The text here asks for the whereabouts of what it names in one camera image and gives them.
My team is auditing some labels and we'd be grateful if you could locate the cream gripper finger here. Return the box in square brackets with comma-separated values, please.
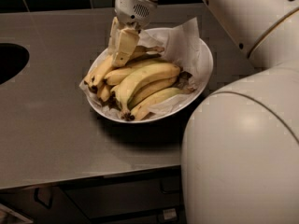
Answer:
[107, 17, 122, 54]
[112, 28, 139, 67]

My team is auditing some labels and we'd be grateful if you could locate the white rounded gripper body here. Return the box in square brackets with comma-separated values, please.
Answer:
[115, 0, 158, 28]

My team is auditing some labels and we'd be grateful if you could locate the curved yellow banana top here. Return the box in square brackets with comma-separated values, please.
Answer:
[104, 58, 164, 86]

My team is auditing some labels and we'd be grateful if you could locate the long yellow banana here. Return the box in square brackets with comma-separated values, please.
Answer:
[83, 46, 164, 91]

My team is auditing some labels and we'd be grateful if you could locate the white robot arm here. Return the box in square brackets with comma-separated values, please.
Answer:
[181, 0, 299, 224]

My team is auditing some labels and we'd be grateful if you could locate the white oval bowl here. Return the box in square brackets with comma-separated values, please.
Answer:
[85, 27, 215, 124]

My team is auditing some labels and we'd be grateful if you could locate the large yellow banana middle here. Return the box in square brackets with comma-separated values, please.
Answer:
[114, 63, 180, 119]

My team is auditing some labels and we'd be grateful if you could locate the yellow banana lower middle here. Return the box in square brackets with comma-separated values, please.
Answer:
[128, 77, 178, 109]

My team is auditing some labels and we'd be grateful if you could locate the small yellow banana left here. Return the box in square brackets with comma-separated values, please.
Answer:
[97, 84, 112, 103]

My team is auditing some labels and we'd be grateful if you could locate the yellow green banana bottom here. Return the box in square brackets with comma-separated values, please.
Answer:
[129, 87, 192, 121]

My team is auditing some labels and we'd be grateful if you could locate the white paper liner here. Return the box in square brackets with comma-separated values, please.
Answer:
[78, 17, 202, 121]

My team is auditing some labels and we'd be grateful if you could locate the round dark sink hole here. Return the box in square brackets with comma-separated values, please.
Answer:
[0, 43, 30, 84]

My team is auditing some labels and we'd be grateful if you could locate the lower drawer with label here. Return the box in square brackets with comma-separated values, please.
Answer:
[90, 205, 187, 224]

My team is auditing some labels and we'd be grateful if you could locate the middle drawer with handle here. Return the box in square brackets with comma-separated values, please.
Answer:
[65, 176, 180, 218]

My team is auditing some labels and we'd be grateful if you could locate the left cabinet door handle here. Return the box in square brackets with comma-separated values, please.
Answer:
[34, 188, 53, 210]

